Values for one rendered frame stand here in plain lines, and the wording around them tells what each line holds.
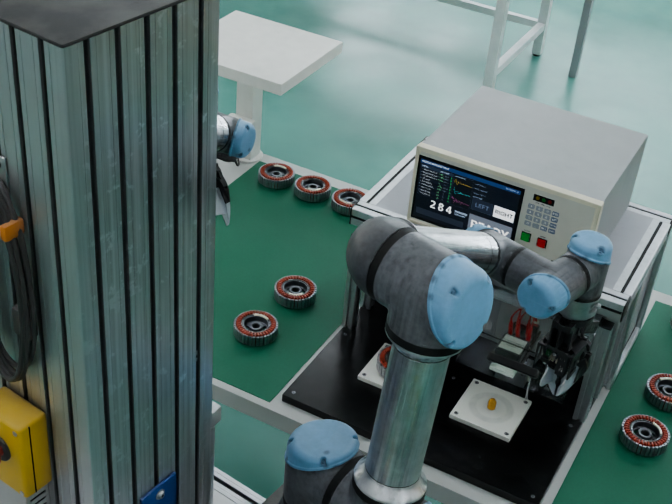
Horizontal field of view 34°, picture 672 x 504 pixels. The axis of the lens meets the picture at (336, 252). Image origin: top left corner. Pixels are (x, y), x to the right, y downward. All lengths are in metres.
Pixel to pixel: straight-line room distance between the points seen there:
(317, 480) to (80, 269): 0.62
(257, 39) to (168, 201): 1.85
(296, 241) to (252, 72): 0.50
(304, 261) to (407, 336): 1.56
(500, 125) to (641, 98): 3.49
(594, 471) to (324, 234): 1.08
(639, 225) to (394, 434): 1.29
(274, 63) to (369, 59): 2.99
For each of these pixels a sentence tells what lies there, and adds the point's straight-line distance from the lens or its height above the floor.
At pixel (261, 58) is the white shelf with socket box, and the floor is 1.20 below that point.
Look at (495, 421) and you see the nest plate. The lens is 2.59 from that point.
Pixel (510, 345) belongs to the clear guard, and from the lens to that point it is 2.36.
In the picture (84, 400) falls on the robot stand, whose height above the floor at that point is 1.53.
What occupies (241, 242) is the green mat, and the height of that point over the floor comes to 0.75.
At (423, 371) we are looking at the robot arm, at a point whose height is 1.51.
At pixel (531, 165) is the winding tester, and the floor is 1.32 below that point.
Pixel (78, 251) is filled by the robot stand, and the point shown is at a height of 1.77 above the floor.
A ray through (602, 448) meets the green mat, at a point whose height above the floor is 0.75.
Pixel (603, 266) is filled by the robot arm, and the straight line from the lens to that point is 1.91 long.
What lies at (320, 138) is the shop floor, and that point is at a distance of 5.20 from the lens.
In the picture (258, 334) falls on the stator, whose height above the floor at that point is 0.79.
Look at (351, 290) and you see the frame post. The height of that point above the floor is 0.88.
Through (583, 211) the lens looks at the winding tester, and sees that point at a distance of 2.41.
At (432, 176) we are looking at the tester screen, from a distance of 2.51.
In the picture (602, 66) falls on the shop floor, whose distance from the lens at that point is 6.38.
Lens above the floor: 2.52
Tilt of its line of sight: 35 degrees down
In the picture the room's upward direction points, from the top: 6 degrees clockwise
